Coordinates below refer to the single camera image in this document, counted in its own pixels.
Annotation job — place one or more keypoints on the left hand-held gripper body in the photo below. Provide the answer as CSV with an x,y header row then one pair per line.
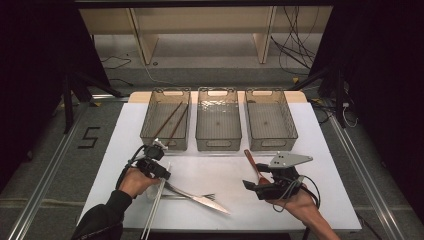
x,y
151,156

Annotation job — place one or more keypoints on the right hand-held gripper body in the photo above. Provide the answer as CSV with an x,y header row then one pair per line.
x,y
286,160

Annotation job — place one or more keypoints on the red-brown wooden spoon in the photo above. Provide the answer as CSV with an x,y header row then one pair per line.
x,y
253,163

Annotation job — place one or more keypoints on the transparent grey plastic bin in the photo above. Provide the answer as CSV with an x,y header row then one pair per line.
x,y
160,116
218,120
270,120

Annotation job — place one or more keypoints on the steel fork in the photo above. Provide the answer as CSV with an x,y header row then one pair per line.
x,y
206,196

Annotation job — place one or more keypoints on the steel table knife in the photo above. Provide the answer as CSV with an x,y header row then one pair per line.
x,y
206,202

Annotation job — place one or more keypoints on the person's left hand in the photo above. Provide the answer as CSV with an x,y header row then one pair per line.
x,y
136,181

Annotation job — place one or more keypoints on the person's right hand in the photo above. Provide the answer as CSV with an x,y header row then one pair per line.
x,y
296,204

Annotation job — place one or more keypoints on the white table cover sheet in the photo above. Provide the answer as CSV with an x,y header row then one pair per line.
x,y
260,216

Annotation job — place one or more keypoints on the black metal stand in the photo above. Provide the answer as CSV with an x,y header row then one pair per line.
x,y
339,100
68,106

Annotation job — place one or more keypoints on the black curtain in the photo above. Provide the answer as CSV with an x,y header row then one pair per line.
x,y
386,83
33,83

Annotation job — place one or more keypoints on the short aluminium rail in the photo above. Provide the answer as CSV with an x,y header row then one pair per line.
x,y
110,98

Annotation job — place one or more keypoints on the aluminium floor rail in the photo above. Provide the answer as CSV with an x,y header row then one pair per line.
x,y
366,180
43,186

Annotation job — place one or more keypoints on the light wooden desk frame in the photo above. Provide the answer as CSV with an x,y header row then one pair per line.
x,y
206,20

